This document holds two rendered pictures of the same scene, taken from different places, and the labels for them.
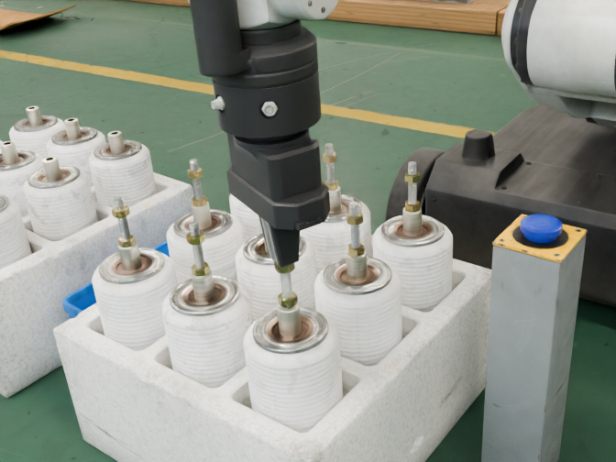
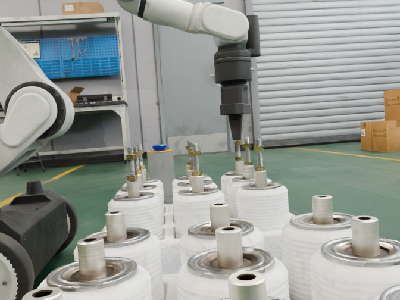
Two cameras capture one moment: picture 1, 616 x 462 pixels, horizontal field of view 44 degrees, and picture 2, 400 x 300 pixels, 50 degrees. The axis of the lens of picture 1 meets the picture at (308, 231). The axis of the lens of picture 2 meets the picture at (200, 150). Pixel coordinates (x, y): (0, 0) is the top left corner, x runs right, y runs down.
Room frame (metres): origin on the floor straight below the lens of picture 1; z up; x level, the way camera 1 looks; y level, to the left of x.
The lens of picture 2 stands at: (1.39, 0.71, 0.37)
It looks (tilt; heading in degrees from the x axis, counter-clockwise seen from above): 3 degrees down; 227
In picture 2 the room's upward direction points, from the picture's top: 4 degrees counter-clockwise
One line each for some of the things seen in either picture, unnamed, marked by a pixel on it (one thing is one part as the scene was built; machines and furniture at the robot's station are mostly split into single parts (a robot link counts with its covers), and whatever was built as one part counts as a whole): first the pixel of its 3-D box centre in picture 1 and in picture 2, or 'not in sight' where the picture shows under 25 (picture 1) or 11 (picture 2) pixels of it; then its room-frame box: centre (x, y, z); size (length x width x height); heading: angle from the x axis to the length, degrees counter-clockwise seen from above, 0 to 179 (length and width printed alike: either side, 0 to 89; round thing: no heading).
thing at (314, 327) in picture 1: (290, 330); (240, 173); (0.62, 0.02, 0.25); 0.08 x 0.08 x 0.01
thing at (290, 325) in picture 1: (289, 319); (239, 168); (0.62, 0.02, 0.26); 0.02 x 0.02 x 0.03
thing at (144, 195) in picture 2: not in sight; (134, 197); (0.95, 0.06, 0.25); 0.08 x 0.08 x 0.01
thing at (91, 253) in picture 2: (72, 129); (91, 258); (1.21, 0.38, 0.26); 0.02 x 0.02 x 0.03
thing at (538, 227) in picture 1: (540, 230); (159, 148); (0.66, -0.23, 0.32); 0.04 x 0.04 x 0.02
